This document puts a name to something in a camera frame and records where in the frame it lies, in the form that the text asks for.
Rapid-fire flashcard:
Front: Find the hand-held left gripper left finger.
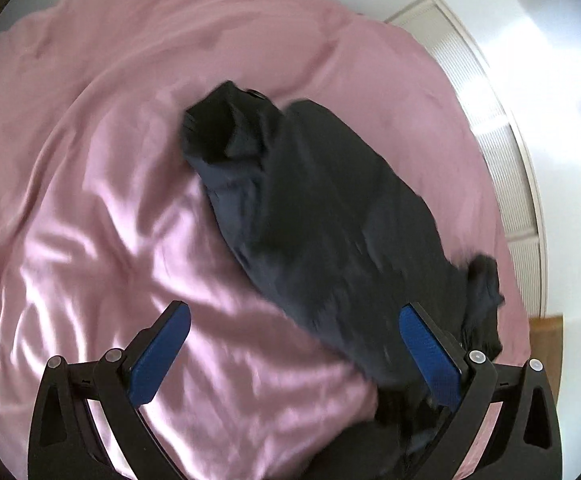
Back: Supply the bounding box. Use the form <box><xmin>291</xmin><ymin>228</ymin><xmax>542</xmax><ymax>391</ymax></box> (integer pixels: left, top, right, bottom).
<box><xmin>28</xmin><ymin>301</ymin><xmax>192</xmax><ymax>480</ymax></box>

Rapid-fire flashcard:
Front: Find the white louvered wardrobe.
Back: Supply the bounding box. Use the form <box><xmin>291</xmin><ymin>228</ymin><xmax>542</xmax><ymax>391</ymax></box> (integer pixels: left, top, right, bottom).
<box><xmin>385</xmin><ymin>0</ymin><xmax>548</xmax><ymax>318</ymax></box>

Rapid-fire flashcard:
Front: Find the black garment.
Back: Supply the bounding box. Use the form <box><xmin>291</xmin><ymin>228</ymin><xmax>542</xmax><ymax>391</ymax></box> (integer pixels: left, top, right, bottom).
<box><xmin>179</xmin><ymin>80</ymin><xmax>506</xmax><ymax>480</ymax></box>

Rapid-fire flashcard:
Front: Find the wooden board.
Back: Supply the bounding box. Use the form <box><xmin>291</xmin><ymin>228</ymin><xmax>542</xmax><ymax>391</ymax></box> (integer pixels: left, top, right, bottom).
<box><xmin>527</xmin><ymin>314</ymin><xmax>564</xmax><ymax>361</ymax></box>

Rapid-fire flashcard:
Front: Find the pink bed sheet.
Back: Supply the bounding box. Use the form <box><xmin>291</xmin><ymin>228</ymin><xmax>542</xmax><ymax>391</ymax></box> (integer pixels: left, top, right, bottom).
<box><xmin>0</xmin><ymin>0</ymin><xmax>531</xmax><ymax>480</ymax></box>

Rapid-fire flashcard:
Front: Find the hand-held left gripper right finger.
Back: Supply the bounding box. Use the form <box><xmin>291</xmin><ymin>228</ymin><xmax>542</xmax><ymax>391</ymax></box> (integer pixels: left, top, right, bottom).
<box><xmin>399</xmin><ymin>302</ymin><xmax>563</xmax><ymax>480</ymax></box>

